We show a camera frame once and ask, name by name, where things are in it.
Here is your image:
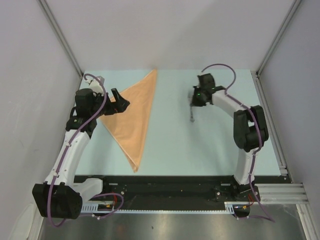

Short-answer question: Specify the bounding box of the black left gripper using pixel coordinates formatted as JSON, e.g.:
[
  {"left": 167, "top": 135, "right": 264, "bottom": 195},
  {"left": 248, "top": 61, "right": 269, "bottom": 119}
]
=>
[{"left": 90, "top": 88, "right": 129, "bottom": 119}]

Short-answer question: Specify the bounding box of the orange cloth napkin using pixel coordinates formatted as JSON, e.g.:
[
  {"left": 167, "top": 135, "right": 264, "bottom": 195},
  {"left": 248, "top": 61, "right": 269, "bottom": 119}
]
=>
[{"left": 100, "top": 69, "right": 158, "bottom": 173}]

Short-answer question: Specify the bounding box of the ornate silver fork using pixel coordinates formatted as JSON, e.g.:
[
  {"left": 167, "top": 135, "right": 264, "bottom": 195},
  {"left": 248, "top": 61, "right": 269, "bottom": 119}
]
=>
[{"left": 189, "top": 106, "right": 195, "bottom": 123}]

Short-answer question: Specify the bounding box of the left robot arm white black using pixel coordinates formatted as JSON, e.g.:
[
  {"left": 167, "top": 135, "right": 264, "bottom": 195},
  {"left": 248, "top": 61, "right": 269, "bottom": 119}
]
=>
[{"left": 32, "top": 88, "right": 130, "bottom": 219}]

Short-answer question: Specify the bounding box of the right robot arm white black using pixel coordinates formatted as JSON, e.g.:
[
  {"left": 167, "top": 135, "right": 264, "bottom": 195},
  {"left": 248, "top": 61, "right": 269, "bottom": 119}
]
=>
[{"left": 189, "top": 73, "right": 269, "bottom": 201}]

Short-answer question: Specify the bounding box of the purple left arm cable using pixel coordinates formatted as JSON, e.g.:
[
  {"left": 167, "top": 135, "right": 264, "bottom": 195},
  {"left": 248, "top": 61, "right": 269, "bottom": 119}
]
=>
[{"left": 47, "top": 72, "right": 125, "bottom": 228}]

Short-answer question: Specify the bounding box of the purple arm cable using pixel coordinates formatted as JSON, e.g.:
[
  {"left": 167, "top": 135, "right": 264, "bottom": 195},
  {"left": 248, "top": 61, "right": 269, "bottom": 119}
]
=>
[
  {"left": 201, "top": 63, "right": 276, "bottom": 223},
  {"left": 47, "top": 72, "right": 125, "bottom": 228}
]

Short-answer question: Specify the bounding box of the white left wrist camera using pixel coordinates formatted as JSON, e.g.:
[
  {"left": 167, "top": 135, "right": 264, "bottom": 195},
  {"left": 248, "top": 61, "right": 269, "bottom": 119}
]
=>
[{"left": 84, "top": 76, "right": 105, "bottom": 95}]

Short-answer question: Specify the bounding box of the aluminium side rail extrusion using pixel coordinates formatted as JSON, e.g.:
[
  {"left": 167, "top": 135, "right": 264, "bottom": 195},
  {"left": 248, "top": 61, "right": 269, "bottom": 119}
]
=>
[{"left": 251, "top": 71, "right": 290, "bottom": 176}]

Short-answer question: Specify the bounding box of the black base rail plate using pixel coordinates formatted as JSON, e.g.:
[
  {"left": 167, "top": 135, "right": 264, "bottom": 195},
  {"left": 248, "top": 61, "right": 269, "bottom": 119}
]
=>
[{"left": 74, "top": 174, "right": 292, "bottom": 216}]

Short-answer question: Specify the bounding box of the white slotted cable duct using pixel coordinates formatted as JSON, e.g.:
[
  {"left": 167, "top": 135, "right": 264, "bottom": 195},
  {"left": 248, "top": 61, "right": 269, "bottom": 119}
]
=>
[{"left": 83, "top": 201, "right": 236, "bottom": 215}]

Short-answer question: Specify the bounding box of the left aluminium frame post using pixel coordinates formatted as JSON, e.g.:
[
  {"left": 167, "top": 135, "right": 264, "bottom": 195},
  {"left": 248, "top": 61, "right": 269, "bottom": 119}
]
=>
[{"left": 36, "top": 0, "right": 84, "bottom": 78}]

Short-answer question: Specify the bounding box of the aluminium frame post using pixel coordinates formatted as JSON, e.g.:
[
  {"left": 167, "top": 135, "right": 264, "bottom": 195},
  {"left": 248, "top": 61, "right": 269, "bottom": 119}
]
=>
[
  {"left": 36, "top": 0, "right": 84, "bottom": 78},
  {"left": 255, "top": 0, "right": 303, "bottom": 77}
]

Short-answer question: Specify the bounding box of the right aluminium frame post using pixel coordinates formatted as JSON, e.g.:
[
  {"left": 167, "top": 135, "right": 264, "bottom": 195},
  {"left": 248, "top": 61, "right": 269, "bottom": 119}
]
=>
[{"left": 255, "top": 0, "right": 303, "bottom": 77}]

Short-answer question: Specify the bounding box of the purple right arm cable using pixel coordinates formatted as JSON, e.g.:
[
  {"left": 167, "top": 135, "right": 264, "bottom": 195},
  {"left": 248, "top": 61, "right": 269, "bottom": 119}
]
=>
[{"left": 201, "top": 63, "right": 276, "bottom": 223}]

